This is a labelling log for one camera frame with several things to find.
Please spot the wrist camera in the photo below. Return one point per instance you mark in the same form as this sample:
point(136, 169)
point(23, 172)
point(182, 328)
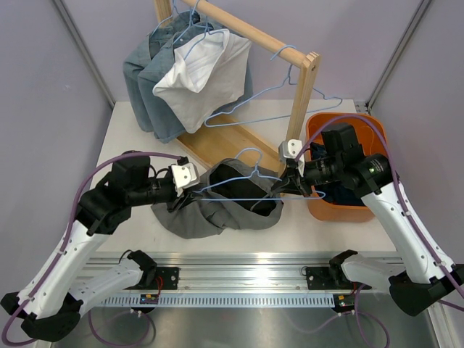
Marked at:
point(289, 154)
point(184, 177)

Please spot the white shirt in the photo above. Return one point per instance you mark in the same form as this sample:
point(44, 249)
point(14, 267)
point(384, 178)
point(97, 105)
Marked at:
point(215, 74)

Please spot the dark blue denim skirt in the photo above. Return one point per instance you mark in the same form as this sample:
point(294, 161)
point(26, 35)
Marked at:
point(333, 193)

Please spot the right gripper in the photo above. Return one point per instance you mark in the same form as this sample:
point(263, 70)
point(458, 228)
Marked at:
point(292, 180)

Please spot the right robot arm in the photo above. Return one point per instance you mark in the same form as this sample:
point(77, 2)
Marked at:
point(427, 274)

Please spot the wooden clothes rack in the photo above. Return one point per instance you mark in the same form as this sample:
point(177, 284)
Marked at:
point(227, 136)

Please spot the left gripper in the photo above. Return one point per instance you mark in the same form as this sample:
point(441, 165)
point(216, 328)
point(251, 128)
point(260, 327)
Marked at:
point(181, 201)

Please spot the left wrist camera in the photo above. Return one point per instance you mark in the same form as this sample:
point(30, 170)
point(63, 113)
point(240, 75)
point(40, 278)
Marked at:
point(184, 177)

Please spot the orange plastic basket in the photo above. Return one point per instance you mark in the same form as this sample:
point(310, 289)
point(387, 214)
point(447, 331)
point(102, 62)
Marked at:
point(370, 139)

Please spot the grey pleated skirt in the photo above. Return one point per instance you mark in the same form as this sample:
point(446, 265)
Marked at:
point(201, 219)

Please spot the light blue denim garment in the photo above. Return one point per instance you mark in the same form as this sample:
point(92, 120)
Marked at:
point(142, 70)

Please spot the aluminium rail base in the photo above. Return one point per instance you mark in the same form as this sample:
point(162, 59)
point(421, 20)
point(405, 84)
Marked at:
point(214, 280)

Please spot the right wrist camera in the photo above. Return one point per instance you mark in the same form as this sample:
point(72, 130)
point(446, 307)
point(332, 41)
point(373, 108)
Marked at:
point(289, 154)

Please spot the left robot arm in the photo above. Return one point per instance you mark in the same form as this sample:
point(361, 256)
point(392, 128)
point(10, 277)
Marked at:
point(51, 305)

